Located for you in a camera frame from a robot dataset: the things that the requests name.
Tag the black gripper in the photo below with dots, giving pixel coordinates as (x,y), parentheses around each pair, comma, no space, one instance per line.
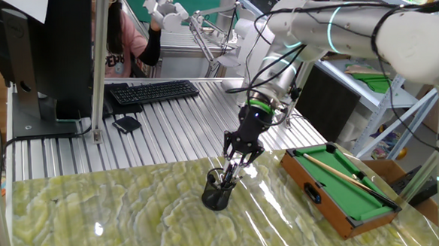
(255,125)

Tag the white desktop robot arm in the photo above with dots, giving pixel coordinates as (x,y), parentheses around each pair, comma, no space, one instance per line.
(243,39)

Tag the black sleeved forearm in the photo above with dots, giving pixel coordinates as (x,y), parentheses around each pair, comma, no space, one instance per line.
(151,47)

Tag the black clip pen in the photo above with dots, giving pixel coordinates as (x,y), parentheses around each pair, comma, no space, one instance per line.
(226,181)

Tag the black mesh pen holder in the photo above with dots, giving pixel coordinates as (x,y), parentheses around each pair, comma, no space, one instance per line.
(216,198)

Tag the wooden cue stick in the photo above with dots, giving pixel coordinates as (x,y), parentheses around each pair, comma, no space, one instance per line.
(335,171)

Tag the silver aluminium case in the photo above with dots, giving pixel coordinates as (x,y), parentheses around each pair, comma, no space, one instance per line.
(186,66)

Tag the black keyboard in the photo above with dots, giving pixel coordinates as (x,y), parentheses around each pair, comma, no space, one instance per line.
(154,92)

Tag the mini pool table toy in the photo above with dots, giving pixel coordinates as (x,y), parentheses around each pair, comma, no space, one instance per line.
(340,195)

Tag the black wallet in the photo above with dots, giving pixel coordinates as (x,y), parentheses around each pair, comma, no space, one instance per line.
(127,124)

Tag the black mouse pad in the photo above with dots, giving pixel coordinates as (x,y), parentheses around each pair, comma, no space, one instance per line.
(124,108)

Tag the silver articulated stand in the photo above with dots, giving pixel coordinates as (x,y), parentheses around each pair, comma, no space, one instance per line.
(207,29)

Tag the black computer mouse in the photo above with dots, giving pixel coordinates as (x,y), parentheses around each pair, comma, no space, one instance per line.
(107,108)

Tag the green marble pattern mat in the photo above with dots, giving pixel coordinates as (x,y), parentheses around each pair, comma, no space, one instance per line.
(115,219)

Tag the colourful toy pile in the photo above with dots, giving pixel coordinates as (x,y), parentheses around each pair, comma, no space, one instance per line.
(388,144)

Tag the white metal shelf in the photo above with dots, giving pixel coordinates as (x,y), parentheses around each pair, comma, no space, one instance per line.
(387,99)

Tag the person in pink shirt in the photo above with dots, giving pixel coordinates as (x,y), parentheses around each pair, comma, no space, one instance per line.
(132,37)

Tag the black plastic stand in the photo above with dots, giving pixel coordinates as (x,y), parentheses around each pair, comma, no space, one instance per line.
(422,193)

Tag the brown cardboard box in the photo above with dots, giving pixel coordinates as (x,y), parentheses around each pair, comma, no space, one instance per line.
(423,206)

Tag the black computer monitor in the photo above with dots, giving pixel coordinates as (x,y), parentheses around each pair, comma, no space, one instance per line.
(61,52)

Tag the white paper note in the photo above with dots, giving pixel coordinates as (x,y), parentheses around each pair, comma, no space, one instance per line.
(25,7)

